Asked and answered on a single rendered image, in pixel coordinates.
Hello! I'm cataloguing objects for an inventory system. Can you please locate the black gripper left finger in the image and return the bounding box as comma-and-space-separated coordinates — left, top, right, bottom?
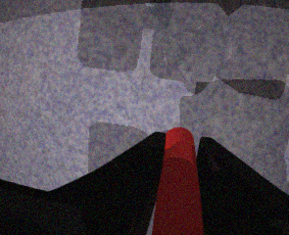
0, 132, 167, 235

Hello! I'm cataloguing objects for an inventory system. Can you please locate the red peg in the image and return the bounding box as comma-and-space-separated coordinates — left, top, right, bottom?
152, 126, 204, 235

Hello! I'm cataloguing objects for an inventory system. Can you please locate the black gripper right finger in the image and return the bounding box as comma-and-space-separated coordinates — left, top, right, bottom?
196, 137, 289, 235

